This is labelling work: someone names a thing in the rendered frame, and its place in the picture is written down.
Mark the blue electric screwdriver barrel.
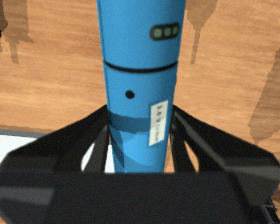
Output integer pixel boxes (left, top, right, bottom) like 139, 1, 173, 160
96, 0, 186, 172

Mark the white rimmed tray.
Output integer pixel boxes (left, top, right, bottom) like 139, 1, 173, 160
0, 129, 114, 172

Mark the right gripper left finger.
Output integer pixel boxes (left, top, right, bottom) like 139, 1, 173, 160
0, 104, 110, 172

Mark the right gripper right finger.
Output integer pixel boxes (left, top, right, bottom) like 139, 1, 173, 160
169, 104, 280, 208

